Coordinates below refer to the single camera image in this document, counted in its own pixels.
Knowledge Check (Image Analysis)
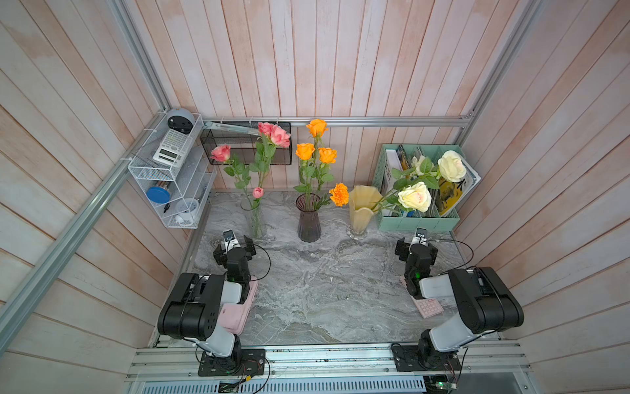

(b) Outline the pink tulip flower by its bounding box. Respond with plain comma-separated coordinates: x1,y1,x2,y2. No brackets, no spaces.
252,187,264,238

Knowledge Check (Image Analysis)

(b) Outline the cream white rose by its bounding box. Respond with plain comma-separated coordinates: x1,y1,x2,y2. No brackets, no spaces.
420,150,468,187

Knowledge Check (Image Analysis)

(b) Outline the orange marigold flower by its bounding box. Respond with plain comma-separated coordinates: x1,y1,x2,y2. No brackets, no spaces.
315,183,349,210

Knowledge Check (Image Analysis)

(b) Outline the pink rose flower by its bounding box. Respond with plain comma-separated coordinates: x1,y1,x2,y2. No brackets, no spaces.
211,143,264,232

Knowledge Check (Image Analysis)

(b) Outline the pink rose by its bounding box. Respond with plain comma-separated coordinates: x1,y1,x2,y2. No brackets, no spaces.
258,122,275,141
253,125,292,237

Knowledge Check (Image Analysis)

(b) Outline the small orange rose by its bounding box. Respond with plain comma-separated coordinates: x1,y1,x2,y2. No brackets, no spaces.
295,143,315,210

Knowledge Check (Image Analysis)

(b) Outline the large orange rose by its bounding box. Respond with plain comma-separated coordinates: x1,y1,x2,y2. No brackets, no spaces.
316,148,337,192

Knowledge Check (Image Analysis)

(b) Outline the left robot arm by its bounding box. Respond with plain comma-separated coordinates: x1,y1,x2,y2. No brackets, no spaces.
157,230,257,363

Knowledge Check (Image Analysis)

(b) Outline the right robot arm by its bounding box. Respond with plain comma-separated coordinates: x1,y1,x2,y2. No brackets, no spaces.
395,233,524,356

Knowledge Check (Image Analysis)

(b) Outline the clear glass vase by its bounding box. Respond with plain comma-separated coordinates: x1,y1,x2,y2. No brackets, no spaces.
241,198,267,239

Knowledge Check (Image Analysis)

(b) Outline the pink calculator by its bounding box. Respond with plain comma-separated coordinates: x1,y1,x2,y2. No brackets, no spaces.
408,277,446,318

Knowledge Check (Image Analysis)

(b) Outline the pink pencil case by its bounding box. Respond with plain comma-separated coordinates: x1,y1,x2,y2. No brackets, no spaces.
218,282,259,336

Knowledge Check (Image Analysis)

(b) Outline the yellow magazine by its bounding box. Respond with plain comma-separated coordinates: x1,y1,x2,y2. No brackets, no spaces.
435,157,482,217

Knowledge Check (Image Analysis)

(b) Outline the white cup on shelf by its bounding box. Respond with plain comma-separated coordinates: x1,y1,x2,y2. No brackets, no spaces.
175,198,200,226

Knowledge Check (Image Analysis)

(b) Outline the green file organizer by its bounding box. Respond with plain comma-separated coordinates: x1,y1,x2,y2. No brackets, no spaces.
372,144,464,232

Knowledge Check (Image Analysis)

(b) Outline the purple glass vase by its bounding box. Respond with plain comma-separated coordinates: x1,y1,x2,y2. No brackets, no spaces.
295,194,322,243

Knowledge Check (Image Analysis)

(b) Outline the yellow glass vase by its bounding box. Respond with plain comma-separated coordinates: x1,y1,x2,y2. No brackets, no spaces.
347,185,382,240

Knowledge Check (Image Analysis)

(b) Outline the white book in organizer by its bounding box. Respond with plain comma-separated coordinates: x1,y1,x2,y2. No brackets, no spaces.
381,149,402,195

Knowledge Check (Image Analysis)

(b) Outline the blue lid jar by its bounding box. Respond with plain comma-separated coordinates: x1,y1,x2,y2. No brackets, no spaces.
145,181,172,205

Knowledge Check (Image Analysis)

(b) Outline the white calculator on shelf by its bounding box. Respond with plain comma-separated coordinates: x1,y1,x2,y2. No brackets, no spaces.
153,129,194,167

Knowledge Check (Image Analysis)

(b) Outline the round black white device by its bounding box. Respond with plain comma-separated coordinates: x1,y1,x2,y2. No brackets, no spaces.
167,108,195,135

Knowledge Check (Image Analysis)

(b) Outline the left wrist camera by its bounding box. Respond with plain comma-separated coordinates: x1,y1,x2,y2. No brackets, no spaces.
222,230,241,253

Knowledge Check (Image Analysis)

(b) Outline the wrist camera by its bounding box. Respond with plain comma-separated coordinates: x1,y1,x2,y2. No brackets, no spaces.
222,230,241,253
411,228,428,246

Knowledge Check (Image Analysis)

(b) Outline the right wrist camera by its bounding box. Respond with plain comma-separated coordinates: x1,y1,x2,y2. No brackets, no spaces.
411,228,428,246

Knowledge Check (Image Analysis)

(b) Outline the white wire shelf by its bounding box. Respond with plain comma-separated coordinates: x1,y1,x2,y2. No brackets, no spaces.
128,111,216,229

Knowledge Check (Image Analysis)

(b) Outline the black wire basket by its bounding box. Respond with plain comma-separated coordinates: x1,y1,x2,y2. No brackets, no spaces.
199,121,294,167

